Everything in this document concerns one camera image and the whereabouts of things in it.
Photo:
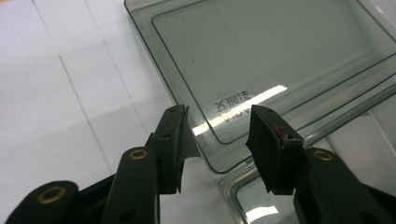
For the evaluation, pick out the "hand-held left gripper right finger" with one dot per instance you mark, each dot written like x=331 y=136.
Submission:
x=271 y=149

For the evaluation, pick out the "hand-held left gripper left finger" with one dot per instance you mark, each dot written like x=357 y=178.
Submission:
x=169 y=149

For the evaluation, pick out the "grey translucent compartment box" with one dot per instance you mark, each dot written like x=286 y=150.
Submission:
x=249 y=46

